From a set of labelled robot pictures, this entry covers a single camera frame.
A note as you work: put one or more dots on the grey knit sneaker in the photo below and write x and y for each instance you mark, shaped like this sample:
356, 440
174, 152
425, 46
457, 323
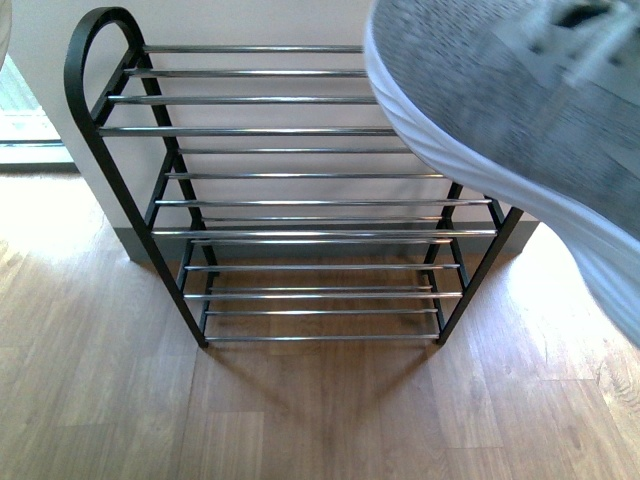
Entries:
535, 103

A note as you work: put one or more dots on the black metal shoe rack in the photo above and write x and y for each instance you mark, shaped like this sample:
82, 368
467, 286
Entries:
270, 194

